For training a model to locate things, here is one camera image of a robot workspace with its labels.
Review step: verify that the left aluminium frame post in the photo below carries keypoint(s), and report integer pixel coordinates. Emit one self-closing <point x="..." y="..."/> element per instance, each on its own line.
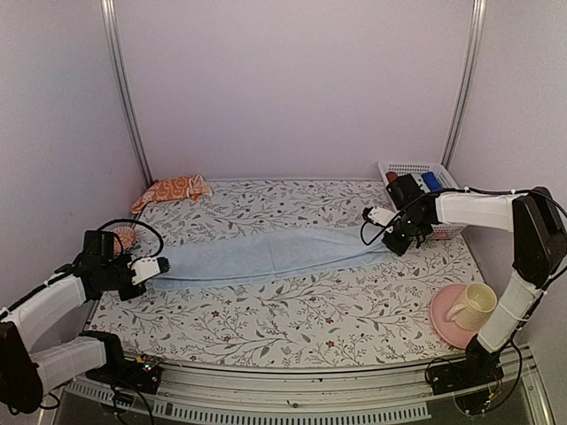
<point x="108" y="9"/>

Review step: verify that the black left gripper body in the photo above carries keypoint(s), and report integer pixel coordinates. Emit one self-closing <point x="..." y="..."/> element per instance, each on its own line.
<point x="113" y="277"/>

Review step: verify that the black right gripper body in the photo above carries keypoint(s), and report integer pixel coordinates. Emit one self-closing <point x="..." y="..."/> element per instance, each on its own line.
<point x="411" y="230"/>

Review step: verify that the pink saucer plate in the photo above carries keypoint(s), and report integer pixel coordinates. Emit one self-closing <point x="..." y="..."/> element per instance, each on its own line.
<point x="448" y="331"/>

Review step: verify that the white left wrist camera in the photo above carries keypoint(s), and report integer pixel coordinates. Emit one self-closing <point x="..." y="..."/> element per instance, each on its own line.
<point x="145" y="268"/>

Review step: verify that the aluminium front rail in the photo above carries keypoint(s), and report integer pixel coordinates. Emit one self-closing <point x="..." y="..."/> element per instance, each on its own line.
<point x="422" y="392"/>

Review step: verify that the cream ceramic mug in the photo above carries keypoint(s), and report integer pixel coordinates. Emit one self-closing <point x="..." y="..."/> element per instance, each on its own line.
<point x="473" y="306"/>

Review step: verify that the dark blue rolled towel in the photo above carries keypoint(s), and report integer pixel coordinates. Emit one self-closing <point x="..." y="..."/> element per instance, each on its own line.
<point x="431" y="182"/>

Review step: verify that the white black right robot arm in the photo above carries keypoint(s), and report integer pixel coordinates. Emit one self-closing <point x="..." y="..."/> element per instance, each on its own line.
<point x="518" y="238"/>

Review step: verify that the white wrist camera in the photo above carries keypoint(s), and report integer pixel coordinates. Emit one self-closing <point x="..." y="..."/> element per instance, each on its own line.
<point x="145" y="268"/>
<point x="377" y="216"/>

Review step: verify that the dark red rolled towel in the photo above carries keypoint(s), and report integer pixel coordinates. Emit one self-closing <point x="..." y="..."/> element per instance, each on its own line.
<point x="391" y="177"/>

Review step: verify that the right aluminium frame post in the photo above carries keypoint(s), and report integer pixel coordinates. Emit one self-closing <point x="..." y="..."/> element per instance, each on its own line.
<point x="473" y="46"/>

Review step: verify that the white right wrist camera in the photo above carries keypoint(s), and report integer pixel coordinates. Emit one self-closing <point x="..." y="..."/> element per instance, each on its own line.
<point x="377" y="216"/>

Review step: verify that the aluminium frame post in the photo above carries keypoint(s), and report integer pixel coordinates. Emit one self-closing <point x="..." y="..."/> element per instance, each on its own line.
<point x="108" y="9"/>
<point x="473" y="46"/>

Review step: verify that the orange patterned towel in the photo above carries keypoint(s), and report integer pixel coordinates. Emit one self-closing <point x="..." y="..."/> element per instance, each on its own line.
<point x="179" y="188"/>

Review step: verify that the light blue terry towel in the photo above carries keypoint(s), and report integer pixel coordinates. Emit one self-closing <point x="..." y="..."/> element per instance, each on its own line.
<point x="266" y="257"/>

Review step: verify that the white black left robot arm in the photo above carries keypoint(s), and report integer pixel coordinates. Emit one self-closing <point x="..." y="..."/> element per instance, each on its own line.
<point x="27" y="376"/>

